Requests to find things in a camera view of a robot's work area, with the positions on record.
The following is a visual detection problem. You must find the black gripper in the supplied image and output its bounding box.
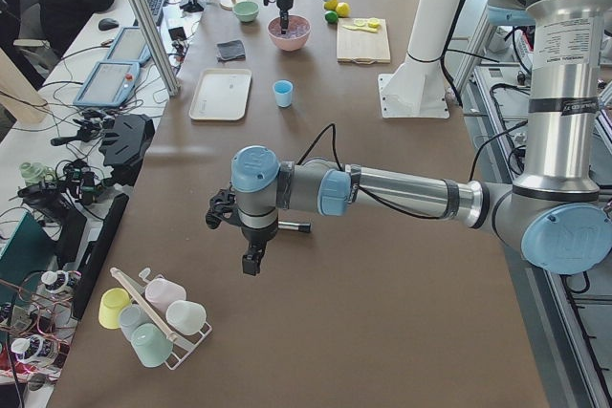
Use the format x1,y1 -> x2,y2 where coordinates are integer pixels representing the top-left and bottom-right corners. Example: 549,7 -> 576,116
241,224 -> 278,275
278,0 -> 293,35

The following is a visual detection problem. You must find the pile of ice cubes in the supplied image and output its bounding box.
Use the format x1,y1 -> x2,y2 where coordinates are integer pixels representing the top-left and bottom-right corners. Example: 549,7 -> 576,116
268,15 -> 310,39

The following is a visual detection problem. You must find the light blue cup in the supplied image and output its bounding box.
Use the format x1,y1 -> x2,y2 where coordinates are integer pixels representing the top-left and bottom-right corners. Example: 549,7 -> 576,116
273,79 -> 294,108

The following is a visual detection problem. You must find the white cup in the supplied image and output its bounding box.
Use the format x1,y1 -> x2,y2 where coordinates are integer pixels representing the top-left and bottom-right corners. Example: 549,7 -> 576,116
165,300 -> 207,335

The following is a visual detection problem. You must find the pink cup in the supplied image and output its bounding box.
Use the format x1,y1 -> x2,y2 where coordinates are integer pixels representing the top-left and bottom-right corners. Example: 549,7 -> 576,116
144,278 -> 186,314

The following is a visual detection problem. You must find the mint green cup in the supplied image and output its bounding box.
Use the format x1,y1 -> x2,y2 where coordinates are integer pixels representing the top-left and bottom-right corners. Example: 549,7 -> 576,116
130,323 -> 173,368

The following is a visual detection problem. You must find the grey cup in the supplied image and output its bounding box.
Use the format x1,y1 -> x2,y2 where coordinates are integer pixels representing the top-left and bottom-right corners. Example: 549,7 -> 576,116
119,304 -> 151,341

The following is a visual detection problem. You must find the yellow cup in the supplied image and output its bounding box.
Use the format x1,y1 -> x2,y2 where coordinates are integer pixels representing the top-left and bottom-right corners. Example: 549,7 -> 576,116
98,288 -> 131,330

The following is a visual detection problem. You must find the pink bowl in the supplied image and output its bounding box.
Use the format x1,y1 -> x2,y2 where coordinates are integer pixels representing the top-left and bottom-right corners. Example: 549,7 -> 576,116
268,31 -> 310,52

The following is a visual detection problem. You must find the light green bowl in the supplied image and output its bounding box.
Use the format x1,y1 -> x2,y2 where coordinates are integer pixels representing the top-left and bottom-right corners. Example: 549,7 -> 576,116
232,0 -> 259,23

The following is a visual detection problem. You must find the steel muddler black tip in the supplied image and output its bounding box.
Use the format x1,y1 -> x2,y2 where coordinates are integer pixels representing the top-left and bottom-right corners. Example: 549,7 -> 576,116
278,221 -> 312,234

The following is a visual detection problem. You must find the green lime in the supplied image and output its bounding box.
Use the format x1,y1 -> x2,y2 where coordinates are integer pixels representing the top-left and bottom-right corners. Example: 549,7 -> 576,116
324,11 -> 339,24

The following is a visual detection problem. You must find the yellow lemon left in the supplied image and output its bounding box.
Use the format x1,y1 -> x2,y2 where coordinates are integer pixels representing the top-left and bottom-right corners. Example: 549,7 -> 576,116
323,0 -> 339,11

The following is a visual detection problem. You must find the yellow lemon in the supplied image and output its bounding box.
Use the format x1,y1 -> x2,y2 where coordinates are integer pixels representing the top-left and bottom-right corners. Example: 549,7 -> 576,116
335,2 -> 351,18
323,0 -> 339,11

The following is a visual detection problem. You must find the yellow lemon right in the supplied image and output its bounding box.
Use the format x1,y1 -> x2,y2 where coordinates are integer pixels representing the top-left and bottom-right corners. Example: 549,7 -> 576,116
335,2 -> 351,18

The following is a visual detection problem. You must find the grey folded cloth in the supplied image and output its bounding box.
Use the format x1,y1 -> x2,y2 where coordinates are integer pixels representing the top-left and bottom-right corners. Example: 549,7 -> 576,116
216,40 -> 246,62

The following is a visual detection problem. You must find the wooden cutting board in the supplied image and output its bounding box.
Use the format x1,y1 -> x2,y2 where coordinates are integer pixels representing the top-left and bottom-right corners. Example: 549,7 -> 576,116
337,18 -> 391,64

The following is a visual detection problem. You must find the yellow plastic knife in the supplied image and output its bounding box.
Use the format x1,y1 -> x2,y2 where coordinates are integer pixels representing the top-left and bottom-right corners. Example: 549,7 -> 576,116
341,24 -> 379,33

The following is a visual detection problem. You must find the lemon slice upper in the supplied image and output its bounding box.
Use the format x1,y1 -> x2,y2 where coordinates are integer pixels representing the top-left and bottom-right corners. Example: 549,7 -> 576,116
367,17 -> 381,29

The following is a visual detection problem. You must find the cream rabbit tray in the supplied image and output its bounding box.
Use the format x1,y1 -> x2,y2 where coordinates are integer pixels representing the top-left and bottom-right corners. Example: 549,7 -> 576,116
188,68 -> 251,121

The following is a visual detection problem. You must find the black keyboard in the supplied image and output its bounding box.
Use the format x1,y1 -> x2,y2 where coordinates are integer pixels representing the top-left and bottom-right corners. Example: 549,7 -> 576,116
135,0 -> 171,27

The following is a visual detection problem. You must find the teach pendant far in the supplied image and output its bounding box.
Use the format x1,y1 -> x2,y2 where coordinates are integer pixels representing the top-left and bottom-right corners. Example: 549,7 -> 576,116
106,27 -> 151,65

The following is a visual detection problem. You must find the teach pendant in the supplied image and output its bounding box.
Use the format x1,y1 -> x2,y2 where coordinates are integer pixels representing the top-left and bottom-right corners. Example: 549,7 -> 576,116
106,27 -> 151,65
73,60 -> 141,108

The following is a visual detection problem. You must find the black flat bar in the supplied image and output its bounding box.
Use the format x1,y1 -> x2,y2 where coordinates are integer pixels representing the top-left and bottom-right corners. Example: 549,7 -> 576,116
72,193 -> 129,321

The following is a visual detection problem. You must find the black computer mouse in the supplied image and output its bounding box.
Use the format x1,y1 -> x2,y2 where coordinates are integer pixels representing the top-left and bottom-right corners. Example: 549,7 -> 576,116
98,18 -> 120,32

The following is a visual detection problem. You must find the teach pendant near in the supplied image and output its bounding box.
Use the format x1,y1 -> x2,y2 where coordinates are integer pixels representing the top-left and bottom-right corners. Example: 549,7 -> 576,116
73,60 -> 141,108

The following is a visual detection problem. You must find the white wire cup rack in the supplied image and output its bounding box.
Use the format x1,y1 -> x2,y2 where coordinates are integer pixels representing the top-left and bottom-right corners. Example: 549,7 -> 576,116
110,268 -> 213,370

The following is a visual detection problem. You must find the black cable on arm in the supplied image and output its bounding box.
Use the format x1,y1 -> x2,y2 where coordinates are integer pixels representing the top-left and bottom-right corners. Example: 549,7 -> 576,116
295,122 -> 530,221

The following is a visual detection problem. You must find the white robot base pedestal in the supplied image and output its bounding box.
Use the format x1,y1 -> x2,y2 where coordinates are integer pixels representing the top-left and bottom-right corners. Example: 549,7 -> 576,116
379,0 -> 461,118

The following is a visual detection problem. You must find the black plastic bracket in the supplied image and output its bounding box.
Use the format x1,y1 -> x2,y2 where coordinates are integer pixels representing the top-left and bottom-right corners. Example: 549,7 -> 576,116
99,114 -> 155,186

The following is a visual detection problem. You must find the aluminium frame post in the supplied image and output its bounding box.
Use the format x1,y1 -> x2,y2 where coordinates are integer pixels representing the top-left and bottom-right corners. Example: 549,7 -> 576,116
128,0 -> 180,97

